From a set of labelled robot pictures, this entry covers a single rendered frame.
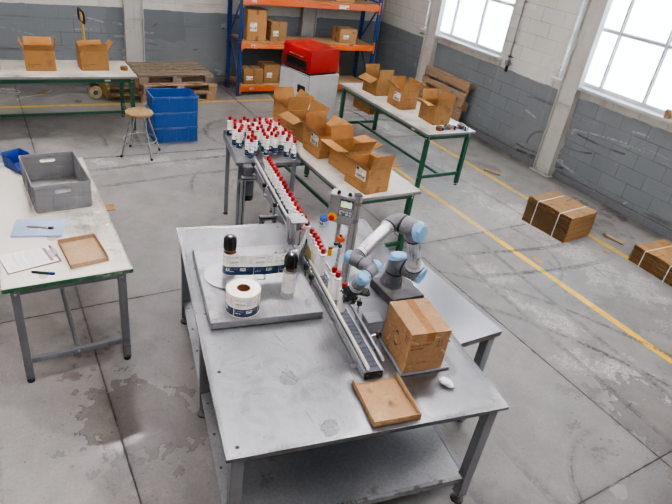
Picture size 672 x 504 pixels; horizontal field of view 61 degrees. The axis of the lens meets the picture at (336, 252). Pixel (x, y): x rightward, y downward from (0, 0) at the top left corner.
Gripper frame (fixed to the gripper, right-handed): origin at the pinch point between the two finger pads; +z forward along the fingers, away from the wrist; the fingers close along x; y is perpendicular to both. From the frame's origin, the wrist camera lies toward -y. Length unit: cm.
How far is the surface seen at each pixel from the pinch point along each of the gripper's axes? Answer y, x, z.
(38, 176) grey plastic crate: 182, -184, 127
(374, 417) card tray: 10, 71, -21
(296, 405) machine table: 46, 57, -13
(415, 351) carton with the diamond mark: -21, 41, -23
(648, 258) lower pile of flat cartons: -422, -72, 141
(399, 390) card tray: -10, 58, -14
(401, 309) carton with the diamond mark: -20.3, 16.7, -22.9
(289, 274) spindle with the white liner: 29.6, -24.5, 8.1
